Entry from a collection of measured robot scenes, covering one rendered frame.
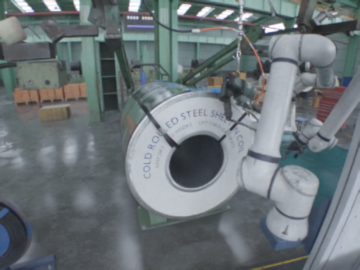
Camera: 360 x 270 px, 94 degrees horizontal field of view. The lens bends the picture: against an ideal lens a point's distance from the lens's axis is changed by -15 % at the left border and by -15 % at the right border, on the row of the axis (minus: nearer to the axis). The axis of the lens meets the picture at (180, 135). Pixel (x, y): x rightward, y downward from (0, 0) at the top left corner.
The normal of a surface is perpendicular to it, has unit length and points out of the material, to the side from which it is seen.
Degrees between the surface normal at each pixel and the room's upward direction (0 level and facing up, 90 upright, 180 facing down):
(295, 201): 91
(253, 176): 71
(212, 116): 90
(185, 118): 90
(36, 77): 89
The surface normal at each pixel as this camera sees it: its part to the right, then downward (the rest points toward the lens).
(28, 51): 0.32, 0.31
